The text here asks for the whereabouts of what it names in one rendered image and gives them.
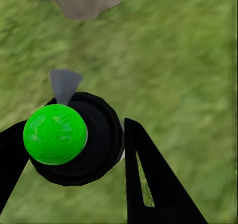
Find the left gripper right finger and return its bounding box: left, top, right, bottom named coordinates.
left=123, top=118, right=208, bottom=224

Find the pesticide atomizer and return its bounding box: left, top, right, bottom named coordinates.
left=23, top=69, right=125, bottom=187

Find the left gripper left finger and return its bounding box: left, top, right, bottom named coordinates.
left=0, top=120, right=29, bottom=214

